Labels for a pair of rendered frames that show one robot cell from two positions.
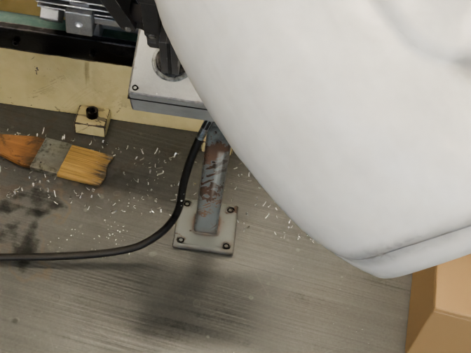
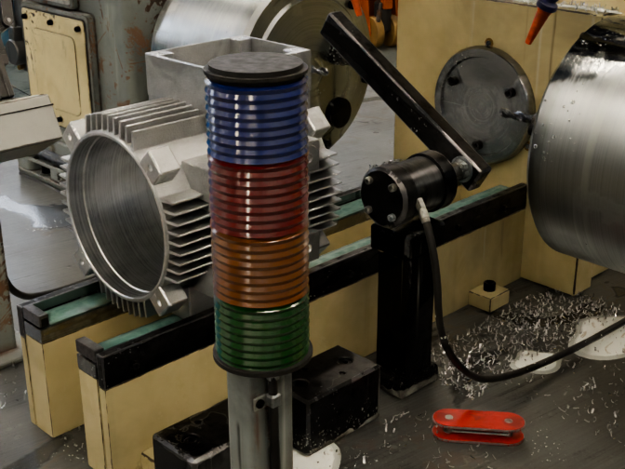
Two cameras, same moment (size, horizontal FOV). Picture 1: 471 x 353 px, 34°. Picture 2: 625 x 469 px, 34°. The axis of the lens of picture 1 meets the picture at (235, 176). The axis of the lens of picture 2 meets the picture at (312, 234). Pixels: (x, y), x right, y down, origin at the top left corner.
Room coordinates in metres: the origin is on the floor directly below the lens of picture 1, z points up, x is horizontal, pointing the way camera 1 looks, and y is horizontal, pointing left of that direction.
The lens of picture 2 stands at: (1.50, -0.38, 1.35)
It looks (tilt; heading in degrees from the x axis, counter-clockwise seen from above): 22 degrees down; 138
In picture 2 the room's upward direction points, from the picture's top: straight up
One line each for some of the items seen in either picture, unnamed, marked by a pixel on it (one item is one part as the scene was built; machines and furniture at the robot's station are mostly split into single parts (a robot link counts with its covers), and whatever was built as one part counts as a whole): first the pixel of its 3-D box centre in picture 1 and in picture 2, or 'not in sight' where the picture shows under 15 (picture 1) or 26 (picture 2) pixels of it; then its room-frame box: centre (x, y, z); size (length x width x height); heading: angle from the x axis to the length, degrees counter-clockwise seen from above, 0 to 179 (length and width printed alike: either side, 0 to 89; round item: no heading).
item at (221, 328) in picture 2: not in sight; (261, 321); (1.05, -0.02, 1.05); 0.06 x 0.06 x 0.04
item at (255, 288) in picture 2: not in sight; (260, 255); (1.05, -0.02, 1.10); 0.06 x 0.06 x 0.04
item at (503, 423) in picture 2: not in sight; (478, 427); (0.98, 0.29, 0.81); 0.09 x 0.03 x 0.02; 41
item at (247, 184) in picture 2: not in sight; (259, 186); (1.05, -0.02, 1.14); 0.06 x 0.06 x 0.04
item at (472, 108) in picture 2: not in sight; (481, 106); (0.72, 0.60, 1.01); 0.15 x 0.02 x 0.15; 3
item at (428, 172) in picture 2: not in sight; (539, 237); (0.90, 0.49, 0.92); 0.45 x 0.13 x 0.24; 93
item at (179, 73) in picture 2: not in sight; (230, 88); (0.74, 0.19, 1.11); 0.12 x 0.11 x 0.07; 92
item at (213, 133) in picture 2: not in sight; (257, 113); (1.05, -0.02, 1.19); 0.06 x 0.06 x 0.04
